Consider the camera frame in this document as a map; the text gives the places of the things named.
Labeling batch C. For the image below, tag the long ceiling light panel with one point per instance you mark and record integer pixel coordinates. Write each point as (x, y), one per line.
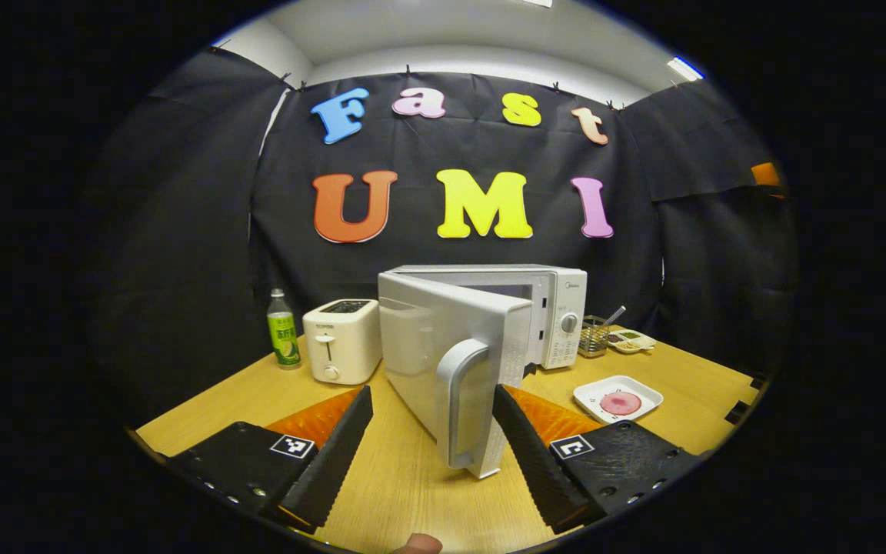
(537, 3)

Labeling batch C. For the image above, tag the white microwave oven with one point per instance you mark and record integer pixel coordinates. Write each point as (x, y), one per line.
(428, 338)

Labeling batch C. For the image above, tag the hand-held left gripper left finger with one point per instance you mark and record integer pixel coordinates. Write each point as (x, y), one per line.
(331, 469)

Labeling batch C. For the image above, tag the small ceiling light panel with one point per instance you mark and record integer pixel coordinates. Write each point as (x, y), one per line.
(685, 69)

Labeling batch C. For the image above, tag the divided condiment dish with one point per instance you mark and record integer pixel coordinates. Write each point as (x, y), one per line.
(634, 341)

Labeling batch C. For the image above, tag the white toaster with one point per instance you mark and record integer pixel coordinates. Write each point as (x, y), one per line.
(347, 338)

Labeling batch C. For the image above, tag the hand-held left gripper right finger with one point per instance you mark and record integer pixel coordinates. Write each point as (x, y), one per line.
(543, 469)

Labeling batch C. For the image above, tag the white square plate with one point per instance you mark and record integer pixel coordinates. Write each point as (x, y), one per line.
(643, 385)

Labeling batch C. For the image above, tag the green label drink bottle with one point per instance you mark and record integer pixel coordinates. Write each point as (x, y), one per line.
(283, 338)

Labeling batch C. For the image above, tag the black table edge clamp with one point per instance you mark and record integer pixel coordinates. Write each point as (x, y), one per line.
(737, 412)

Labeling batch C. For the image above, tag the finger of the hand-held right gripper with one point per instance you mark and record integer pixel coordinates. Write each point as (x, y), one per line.
(766, 175)

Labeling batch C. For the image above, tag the black backdrop cloth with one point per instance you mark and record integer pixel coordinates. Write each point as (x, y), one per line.
(412, 154)

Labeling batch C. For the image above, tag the pink round food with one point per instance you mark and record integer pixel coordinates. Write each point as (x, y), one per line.
(620, 403)

